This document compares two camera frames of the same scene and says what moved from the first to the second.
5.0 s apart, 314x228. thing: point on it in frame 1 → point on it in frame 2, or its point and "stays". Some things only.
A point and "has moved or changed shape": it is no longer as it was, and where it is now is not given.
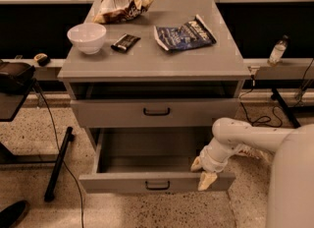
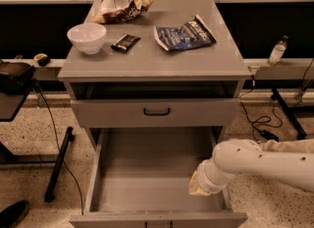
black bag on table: (15, 76) stays
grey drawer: (151, 160) has moved or changed shape
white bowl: (87, 36) stays
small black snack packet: (125, 42) stays
